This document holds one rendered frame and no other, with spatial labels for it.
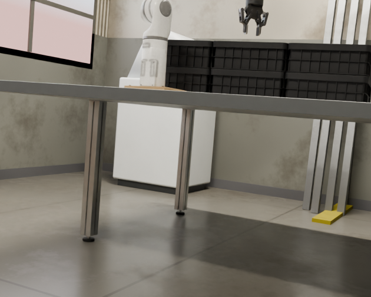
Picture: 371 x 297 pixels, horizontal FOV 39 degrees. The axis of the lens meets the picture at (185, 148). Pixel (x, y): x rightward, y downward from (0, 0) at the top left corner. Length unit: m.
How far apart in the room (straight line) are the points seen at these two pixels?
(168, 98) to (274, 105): 0.33
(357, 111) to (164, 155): 2.79
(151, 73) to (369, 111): 0.84
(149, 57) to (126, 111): 2.33
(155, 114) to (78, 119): 1.08
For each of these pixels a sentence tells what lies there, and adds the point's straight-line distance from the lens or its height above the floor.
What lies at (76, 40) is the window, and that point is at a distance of 4.85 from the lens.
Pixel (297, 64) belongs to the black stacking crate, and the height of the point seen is 0.85.
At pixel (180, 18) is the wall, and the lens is 4.85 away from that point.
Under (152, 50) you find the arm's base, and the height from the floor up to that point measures 0.85.
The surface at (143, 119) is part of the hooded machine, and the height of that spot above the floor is 0.55.
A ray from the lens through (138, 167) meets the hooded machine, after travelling 4.15.
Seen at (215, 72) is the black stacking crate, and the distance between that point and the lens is 2.08.
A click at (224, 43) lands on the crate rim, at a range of 2.08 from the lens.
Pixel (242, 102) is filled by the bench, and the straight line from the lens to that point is 1.45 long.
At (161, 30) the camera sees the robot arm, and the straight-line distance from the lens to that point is 1.92.
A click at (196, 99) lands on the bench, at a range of 1.51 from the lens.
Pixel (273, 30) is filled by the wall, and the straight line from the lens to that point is 4.48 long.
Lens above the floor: 0.64
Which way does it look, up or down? 4 degrees down
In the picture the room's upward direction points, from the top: 5 degrees clockwise
